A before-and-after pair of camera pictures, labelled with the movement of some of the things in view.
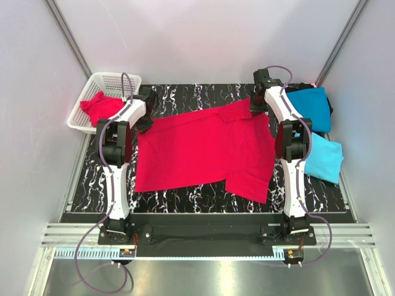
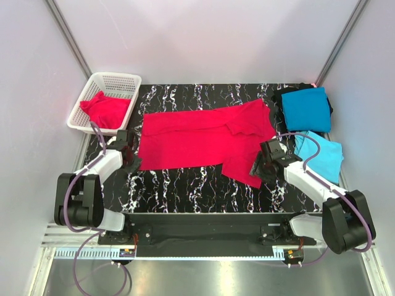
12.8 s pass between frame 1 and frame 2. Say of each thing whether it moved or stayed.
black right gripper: moved
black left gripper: moved
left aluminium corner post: stayed
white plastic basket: stayed
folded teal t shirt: stayed
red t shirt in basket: stayed
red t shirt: moved
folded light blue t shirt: stayed
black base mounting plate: stayed
